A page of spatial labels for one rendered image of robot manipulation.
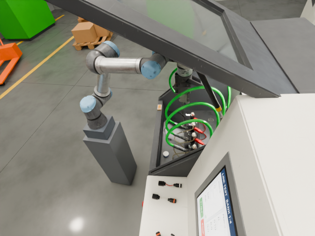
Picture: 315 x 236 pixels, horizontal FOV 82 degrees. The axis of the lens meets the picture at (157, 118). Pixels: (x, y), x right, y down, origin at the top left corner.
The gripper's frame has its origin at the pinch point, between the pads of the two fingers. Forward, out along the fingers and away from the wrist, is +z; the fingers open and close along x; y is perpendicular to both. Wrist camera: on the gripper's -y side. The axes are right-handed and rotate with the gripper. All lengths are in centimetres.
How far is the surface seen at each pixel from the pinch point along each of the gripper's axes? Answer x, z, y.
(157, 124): -4.6, 25.1, 21.5
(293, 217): 69, -35, -16
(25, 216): 40, 120, 166
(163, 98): -31.1, 22.8, 18.4
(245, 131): 49, -34, -13
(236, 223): 67, -22, -9
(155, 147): 14.5, 25.1, 20.9
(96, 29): -370, 86, 216
